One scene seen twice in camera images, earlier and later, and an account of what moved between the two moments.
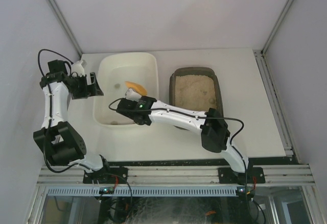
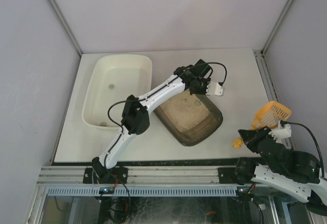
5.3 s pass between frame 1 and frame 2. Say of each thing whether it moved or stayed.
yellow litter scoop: moved
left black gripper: moved
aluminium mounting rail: stayed
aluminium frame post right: stayed
